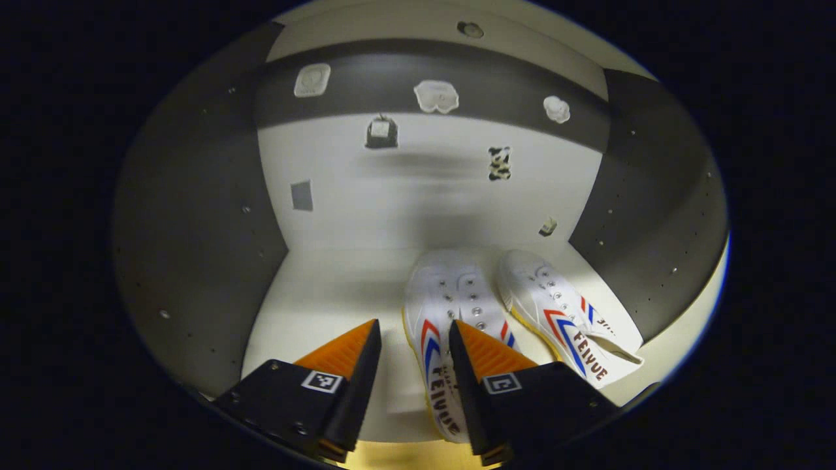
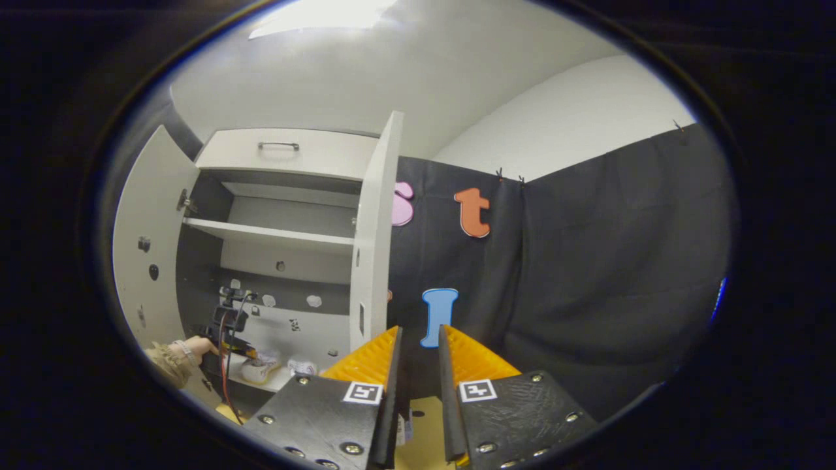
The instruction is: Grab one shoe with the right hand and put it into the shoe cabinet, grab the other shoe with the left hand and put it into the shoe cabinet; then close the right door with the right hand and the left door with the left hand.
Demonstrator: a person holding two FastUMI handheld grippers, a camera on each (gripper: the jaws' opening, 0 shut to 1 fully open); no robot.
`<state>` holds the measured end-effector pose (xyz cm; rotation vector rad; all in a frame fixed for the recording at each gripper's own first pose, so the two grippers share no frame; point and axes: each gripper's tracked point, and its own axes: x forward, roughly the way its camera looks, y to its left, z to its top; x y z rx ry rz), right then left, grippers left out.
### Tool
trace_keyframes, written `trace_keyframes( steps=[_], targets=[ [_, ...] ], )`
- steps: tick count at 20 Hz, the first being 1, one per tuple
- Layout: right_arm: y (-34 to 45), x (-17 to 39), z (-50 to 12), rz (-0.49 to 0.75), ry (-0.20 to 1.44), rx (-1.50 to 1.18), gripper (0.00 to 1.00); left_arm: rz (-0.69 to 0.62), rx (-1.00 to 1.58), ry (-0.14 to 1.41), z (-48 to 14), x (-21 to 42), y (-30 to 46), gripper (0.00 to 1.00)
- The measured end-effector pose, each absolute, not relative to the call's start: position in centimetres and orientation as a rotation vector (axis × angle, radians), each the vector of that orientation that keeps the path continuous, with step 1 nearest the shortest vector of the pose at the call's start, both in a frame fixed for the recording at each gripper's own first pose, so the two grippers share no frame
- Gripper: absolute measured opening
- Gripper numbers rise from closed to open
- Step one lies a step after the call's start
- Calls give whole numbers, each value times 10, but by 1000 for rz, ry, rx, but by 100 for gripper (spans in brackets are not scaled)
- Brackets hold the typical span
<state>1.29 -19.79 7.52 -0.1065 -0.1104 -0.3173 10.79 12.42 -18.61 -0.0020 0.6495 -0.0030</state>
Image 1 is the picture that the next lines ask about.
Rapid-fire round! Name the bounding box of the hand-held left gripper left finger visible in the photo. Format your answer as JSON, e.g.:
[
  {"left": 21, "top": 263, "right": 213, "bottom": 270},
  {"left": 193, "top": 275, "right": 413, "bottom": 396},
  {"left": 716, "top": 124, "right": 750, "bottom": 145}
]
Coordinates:
[{"left": 214, "top": 319, "right": 383, "bottom": 464}]

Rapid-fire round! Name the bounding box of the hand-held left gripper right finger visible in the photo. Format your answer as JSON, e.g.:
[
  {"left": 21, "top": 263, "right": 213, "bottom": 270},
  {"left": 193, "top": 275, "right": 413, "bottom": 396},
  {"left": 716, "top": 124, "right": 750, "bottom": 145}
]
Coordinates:
[{"left": 449, "top": 320, "right": 621, "bottom": 466}]

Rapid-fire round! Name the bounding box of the white canvas shoe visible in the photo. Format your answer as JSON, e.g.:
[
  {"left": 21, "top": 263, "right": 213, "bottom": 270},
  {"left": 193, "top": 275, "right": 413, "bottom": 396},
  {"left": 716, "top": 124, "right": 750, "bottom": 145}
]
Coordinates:
[
  {"left": 495, "top": 249, "right": 646, "bottom": 390},
  {"left": 402, "top": 251, "right": 523, "bottom": 445}
]

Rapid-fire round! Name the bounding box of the white shoe cabinet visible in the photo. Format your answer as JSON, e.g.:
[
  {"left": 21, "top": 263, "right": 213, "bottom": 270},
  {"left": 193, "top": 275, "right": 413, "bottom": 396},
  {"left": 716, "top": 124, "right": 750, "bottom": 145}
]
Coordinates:
[{"left": 111, "top": 0, "right": 731, "bottom": 451}]

